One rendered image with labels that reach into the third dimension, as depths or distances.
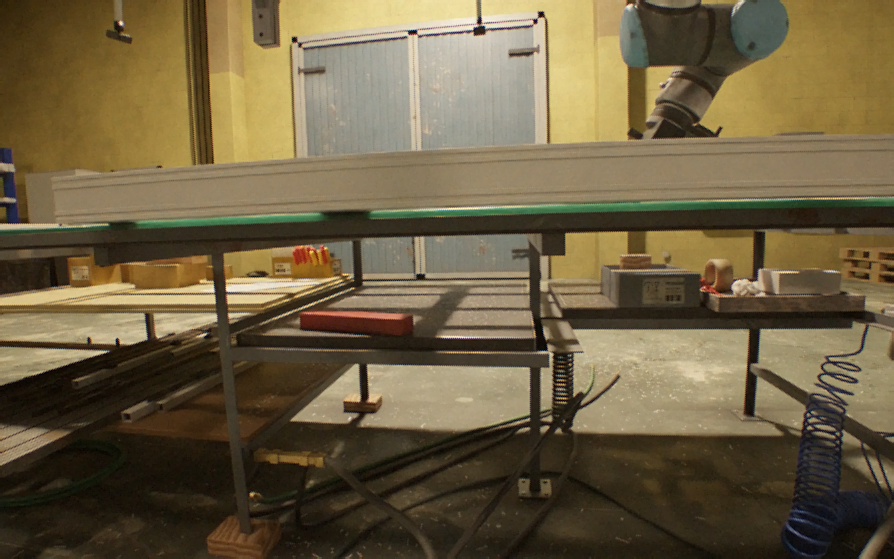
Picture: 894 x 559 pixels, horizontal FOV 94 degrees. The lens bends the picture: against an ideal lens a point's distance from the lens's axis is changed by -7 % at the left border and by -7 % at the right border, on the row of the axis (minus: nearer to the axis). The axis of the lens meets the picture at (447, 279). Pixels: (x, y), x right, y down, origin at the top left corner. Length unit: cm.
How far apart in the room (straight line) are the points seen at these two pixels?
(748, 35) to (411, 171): 53
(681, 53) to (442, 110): 667
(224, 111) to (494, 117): 435
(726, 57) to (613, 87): 633
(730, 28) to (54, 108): 1125
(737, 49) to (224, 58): 820
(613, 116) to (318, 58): 469
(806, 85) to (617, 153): 800
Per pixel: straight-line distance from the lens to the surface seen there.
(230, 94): 844
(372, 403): 218
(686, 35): 81
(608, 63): 725
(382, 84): 774
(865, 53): 910
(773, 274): 154
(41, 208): 1072
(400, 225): 64
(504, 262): 713
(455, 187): 57
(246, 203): 67
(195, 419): 156
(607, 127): 702
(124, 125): 1023
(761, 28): 85
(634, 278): 140
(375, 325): 109
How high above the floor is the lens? 84
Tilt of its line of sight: 7 degrees down
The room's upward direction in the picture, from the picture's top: 2 degrees counter-clockwise
